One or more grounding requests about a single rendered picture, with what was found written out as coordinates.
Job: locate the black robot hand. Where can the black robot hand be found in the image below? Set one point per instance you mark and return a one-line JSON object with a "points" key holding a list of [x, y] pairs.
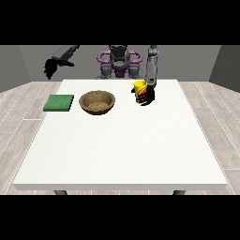
{"points": [[52, 67], [146, 96]]}

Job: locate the yellow cup with melon print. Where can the yellow cup with melon print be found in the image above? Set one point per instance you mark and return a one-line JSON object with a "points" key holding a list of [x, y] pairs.
{"points": [[139, 86]]}

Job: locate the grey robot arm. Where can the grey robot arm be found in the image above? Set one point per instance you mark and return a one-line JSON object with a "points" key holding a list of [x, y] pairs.
{"points": [[65, 52], [151, 67]]}

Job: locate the green square pad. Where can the green square pad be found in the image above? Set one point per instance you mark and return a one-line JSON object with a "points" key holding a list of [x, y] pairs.
{"points": [[58, 102]]}

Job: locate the brown wooden bowl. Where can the brown wooden bowl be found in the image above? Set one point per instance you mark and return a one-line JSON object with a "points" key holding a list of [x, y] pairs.
{"points": [[97, 102]]}

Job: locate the grey robot trunk purple rings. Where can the grey robot trunk purple rings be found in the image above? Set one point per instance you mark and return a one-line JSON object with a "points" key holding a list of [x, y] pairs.
{"points": [[118, 62]]}

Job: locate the dark table leg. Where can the dark table leg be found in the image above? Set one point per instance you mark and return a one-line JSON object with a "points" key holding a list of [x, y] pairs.
{"points": [[60, 192], [179, 192]]}

